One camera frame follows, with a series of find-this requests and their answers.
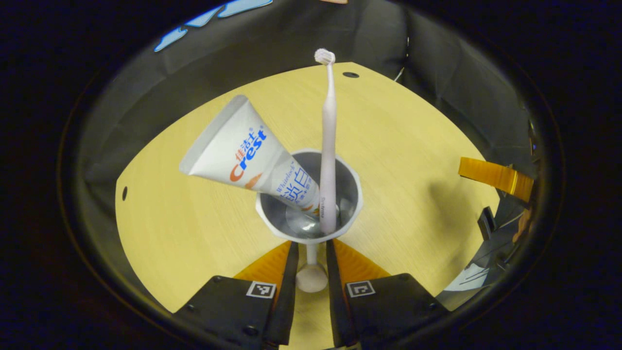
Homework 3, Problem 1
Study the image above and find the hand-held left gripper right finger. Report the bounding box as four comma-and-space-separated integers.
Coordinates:
326, 238, 450, 348

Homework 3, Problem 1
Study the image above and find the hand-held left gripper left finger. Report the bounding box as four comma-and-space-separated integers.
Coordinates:
173, 240, 299, 348

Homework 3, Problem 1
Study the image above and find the white cup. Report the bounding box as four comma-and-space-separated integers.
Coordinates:
255, 148, 364, 294

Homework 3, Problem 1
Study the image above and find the pale pink toothbrush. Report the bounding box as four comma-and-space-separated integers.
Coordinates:
314, 48, 338, 235

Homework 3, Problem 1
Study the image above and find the white toothpaste tube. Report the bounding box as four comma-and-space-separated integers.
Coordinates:
179, 94, 322, 214

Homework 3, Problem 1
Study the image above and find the wooden desktop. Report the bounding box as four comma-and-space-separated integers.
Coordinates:
115, 62, 501, 350

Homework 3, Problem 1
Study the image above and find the black backdrop cloth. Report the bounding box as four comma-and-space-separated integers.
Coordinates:
73, 0, 540, 312

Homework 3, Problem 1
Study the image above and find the thin white cable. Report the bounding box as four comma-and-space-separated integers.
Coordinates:
394, 36, 410, 82

